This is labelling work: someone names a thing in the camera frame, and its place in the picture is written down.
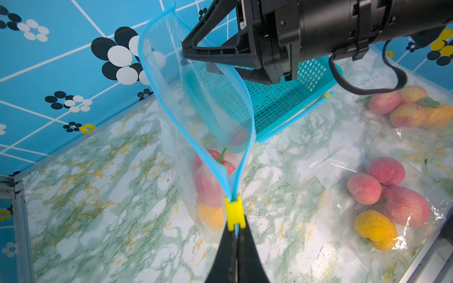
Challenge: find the clear zip-top bag blue zipper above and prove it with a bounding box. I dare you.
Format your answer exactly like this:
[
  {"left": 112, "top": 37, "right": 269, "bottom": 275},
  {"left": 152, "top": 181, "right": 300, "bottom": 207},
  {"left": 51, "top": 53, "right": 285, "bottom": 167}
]
[{"left": 260, "top": 45, "right": 453, "bottom": 199}]

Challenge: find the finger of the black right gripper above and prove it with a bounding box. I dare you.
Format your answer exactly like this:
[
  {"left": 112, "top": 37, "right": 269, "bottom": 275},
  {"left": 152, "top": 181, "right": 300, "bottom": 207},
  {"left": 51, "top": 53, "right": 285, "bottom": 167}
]
[
  {"left": 182, "top": 0, "right": 262, "bottom": 69},
  {"left": 205, "top": 62, "right": 275, "bottom": 86}
]

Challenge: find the orange red peach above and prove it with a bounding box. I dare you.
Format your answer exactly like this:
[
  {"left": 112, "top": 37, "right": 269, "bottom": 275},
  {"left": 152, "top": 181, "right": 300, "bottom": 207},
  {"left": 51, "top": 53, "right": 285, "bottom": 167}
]
[{"left": 197, "top": 199, "right": 224, "bottom": 231}]

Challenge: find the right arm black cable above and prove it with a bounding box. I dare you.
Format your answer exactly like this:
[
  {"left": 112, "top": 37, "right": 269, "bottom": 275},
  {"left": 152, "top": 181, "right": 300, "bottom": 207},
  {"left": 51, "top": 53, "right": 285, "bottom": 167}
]
[{"left": 328, "top": 38, "right": 408, "bottom": 96}]

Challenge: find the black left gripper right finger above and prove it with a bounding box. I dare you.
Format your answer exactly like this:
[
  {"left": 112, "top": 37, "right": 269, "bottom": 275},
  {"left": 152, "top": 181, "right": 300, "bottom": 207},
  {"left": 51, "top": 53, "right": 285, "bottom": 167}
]
[{"left": 237, "top": 218, "right": 270, "bottom": 283}]

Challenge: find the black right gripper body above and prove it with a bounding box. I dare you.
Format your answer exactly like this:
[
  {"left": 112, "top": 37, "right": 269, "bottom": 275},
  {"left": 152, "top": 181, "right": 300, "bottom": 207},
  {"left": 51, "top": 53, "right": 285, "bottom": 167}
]
[{"left": 258, "top": 1, "right": 357, "bottom": 84}]

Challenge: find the red yellow peach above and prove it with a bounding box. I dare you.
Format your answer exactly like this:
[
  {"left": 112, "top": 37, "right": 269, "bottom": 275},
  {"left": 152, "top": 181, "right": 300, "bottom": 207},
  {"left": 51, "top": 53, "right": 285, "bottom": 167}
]
[{"left": 389, "top": 103, "right": 428, "bottom": 128}]

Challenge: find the teal plastic basket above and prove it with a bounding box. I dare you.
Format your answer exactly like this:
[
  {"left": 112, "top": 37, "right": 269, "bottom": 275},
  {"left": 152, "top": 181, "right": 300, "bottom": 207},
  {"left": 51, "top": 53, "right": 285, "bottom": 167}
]
[{"left": 178, "top": 57, "right": 336, "bottom": 150}]

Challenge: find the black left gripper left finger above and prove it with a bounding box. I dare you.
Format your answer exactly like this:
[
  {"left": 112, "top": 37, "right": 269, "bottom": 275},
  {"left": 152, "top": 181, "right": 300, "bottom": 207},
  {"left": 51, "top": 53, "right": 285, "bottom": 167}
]
[{"left": 205, "top": 224, "right": 238, "bottom": 283}]

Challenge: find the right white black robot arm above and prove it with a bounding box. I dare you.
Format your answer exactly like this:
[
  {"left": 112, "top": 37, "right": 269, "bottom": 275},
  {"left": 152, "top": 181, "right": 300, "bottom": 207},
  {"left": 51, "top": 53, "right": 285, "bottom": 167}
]
[{"left": 182, "top": 1, "right": 453, "bottom": 84}]

